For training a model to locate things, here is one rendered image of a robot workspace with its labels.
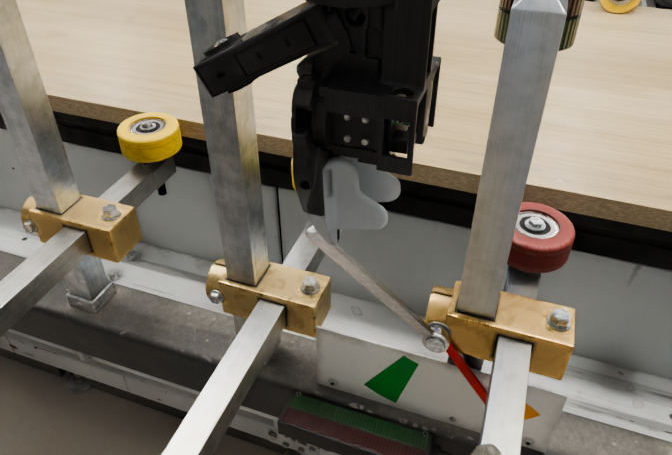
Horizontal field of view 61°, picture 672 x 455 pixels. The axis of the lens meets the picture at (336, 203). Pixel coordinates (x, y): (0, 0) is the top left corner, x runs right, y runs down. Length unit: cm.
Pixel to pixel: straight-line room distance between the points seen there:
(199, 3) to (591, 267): 56
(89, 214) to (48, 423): 100
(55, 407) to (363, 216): 137
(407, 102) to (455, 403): 40
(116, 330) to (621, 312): 66
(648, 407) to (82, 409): 128
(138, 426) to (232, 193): 108
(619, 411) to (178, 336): 58
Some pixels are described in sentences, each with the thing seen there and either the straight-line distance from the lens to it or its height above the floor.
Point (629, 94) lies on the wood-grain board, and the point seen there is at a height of 90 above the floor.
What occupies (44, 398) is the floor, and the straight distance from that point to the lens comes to 172.
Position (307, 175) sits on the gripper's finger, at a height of 107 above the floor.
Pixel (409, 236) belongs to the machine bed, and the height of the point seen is 77.
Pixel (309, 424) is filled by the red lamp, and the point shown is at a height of 70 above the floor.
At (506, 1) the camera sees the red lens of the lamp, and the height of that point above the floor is 115.
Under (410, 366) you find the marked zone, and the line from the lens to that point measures 63.
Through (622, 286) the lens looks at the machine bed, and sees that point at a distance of 82.
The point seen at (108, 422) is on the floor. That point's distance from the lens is 162.
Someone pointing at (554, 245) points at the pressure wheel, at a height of 91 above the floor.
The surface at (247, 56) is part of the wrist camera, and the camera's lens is 39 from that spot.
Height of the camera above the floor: 128
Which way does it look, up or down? 37 degrees down
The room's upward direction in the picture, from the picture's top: straight up
